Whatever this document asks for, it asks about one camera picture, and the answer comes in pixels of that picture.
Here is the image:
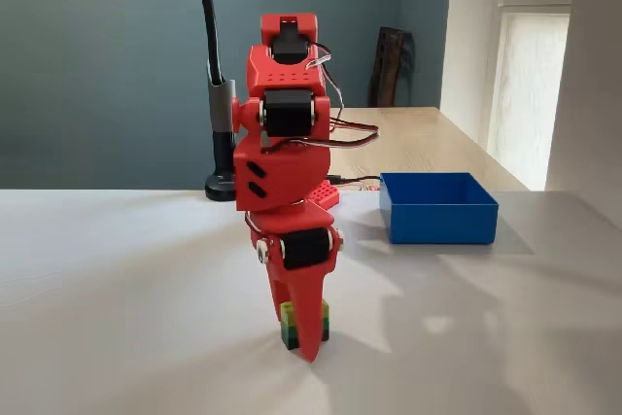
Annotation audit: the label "green lego brick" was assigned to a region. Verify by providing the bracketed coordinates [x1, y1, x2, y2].
[279, 300, 331, 352]

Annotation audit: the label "blue plastic bin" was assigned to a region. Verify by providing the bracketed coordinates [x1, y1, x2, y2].
[378, 171, 501, 245]

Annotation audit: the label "light wooden table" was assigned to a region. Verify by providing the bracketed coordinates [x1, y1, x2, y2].
[328, 106, 532, 192]

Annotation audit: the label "black gooseneck stand grey sleeve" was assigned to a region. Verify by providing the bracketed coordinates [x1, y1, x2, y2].
[192, 0, 240, 202]

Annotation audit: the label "white window roller blind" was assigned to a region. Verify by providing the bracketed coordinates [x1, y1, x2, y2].
[485, 0, 575, 190]

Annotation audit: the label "black usb cable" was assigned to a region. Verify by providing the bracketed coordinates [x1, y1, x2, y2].
[326, 173, 383, 186]

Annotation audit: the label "robot servo wires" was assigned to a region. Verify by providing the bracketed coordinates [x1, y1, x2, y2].
[259, 43, 381, 152]

